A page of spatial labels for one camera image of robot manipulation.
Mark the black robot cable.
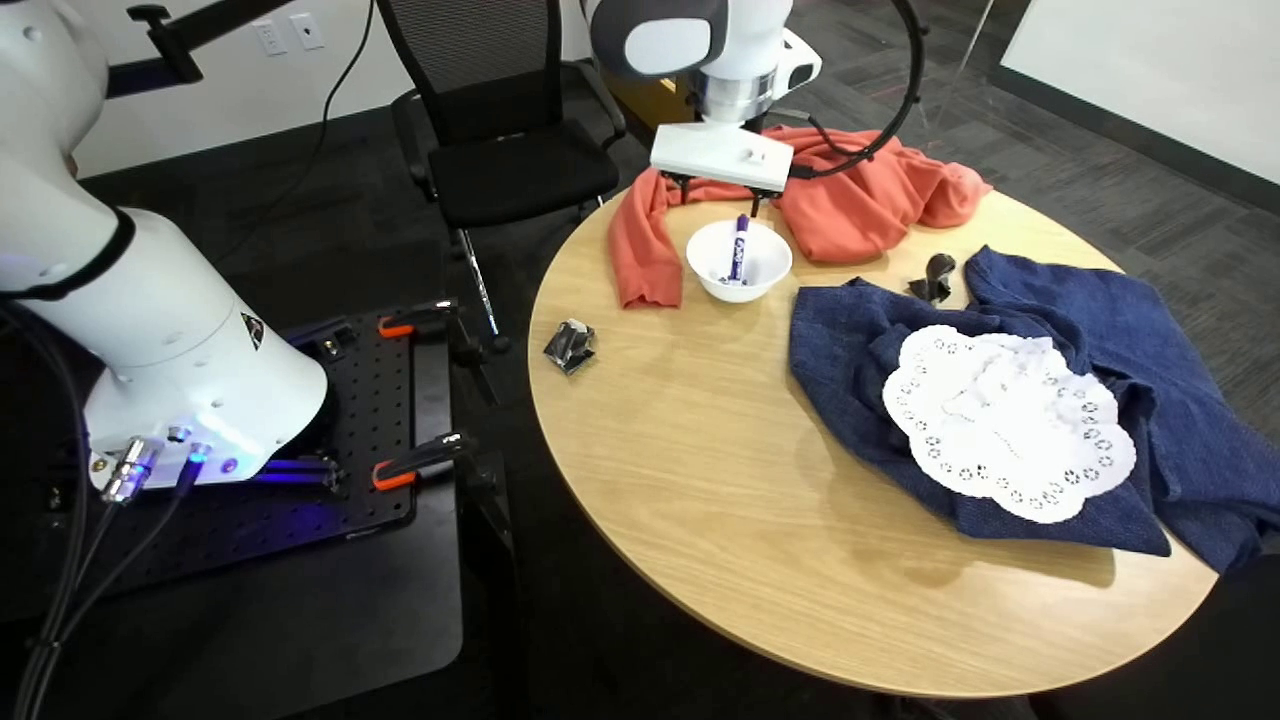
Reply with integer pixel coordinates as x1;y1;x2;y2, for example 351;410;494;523
752;0;928;185

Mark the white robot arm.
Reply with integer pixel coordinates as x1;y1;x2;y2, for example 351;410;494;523
0;0;329;490

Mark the black office chair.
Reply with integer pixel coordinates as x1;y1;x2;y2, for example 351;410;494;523
377;0;621;348

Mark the small black clip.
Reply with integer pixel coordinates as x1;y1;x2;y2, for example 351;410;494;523
909;250;955;305

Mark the black perforated mounting board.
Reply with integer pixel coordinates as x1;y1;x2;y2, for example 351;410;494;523
76;306;457;586

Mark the blue cloth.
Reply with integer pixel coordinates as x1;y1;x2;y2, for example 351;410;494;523
789;246;1280;570

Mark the purple marker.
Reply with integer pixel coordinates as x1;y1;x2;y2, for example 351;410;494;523
722;214;752;283

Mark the white bowl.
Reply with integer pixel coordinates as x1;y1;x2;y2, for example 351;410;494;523
685;214;792;305

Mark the orange cloth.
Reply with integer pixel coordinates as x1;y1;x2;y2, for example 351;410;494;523
606;126;988;306

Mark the black binder clip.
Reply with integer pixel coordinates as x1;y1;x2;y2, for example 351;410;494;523
543;320;596;372

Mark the white paper doily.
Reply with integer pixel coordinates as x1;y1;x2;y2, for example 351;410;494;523
880;322;1136;523

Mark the orange handled clamp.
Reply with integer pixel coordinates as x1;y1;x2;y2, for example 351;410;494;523
366;433;467;490
377;298;459;339

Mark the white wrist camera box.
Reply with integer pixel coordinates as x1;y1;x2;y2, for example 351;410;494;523
646;125;792;192

